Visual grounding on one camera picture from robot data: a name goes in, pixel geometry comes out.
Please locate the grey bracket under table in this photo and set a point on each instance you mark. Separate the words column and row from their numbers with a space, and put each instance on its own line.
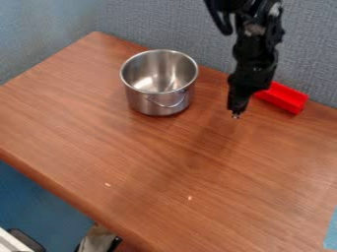
column 99, row 240

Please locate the red star-profile block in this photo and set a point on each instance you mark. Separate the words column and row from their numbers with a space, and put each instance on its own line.
column 284, row 97

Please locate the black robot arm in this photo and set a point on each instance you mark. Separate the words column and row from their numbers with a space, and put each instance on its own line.
column 256, row 21

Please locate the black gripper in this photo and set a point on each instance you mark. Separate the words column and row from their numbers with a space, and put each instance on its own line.
column 256, row 54

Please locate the metal pot with handle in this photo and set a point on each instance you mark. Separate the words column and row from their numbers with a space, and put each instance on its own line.
column 160, row 79

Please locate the black and white object corner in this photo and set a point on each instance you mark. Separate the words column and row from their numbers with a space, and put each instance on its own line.
column 17, row 241

